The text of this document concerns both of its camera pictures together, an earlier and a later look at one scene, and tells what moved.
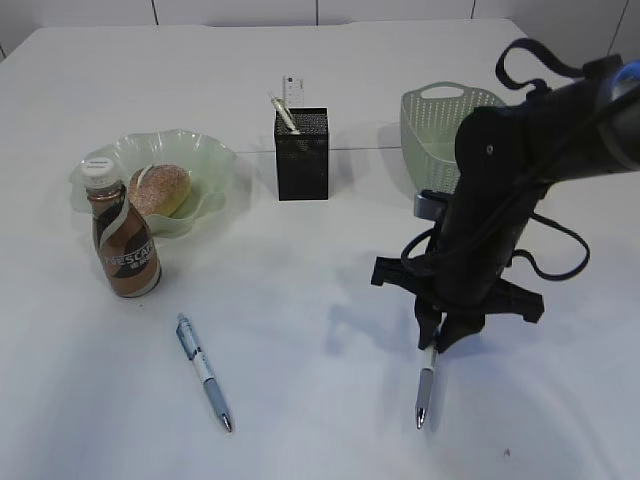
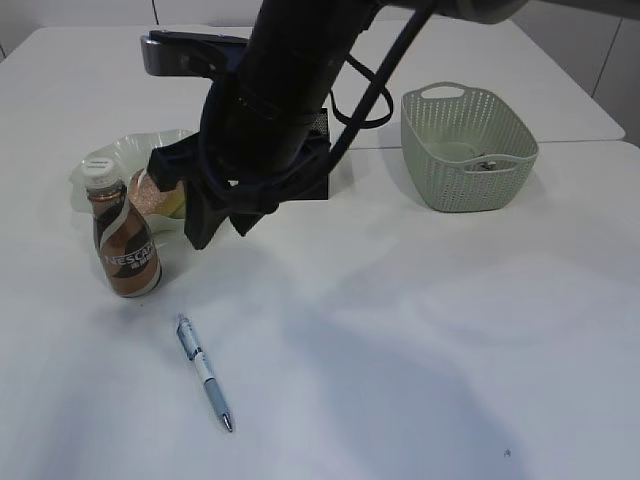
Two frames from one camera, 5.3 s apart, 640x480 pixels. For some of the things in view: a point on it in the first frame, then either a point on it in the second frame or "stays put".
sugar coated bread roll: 159,189 stays put
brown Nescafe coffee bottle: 128,247 stays put
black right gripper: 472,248 → 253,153
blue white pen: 188,339 stays put
